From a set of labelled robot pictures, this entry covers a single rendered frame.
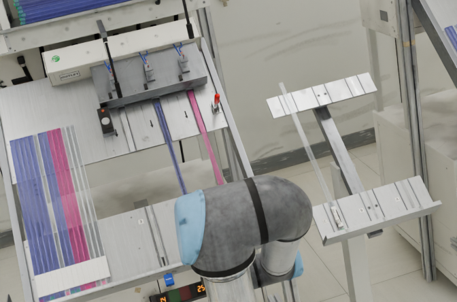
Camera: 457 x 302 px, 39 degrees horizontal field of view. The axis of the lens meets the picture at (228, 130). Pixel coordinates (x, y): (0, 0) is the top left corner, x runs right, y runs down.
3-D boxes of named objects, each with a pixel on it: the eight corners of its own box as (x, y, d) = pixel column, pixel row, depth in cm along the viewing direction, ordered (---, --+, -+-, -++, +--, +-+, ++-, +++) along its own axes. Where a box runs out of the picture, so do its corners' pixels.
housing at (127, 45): (201, 60, 218) (201, 35, 205) (55, 96, 210) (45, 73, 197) (194, 41, 221) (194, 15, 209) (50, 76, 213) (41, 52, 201)
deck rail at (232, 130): (274, 244, 189) (276, 237, 183) (268, 246, 189) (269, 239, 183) (203, 47, 219) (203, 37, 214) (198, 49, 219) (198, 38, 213)
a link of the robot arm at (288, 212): (311, 149, 111) (290, 241, 154) (249, 166, 109) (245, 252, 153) (334, 212, 106) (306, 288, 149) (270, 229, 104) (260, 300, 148)
